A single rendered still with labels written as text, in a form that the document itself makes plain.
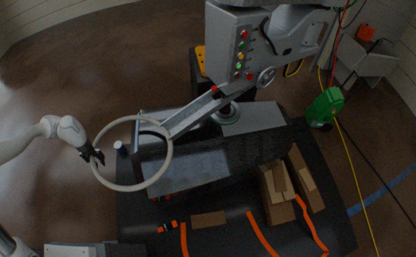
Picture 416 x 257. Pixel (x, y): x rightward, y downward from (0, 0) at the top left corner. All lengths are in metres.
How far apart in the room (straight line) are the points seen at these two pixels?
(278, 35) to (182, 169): 0.94
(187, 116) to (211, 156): 0.30
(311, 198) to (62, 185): 2.72
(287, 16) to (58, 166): 2.71
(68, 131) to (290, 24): 1.21
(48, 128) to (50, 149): 1.89
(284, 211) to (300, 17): 1.54
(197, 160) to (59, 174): 1.86
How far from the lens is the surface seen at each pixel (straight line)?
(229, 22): 0.74
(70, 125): 0.89
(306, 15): 1.13
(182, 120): 1.09
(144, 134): 1.20
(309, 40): 1.35
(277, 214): 1.78
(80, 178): 2.34
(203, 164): 1.17
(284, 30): 1.07
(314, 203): 2.01
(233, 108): 1.25
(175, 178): 1.20
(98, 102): 2.89
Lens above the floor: 1.79
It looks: 56 degrees down
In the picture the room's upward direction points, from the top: 2 degrees clockwise
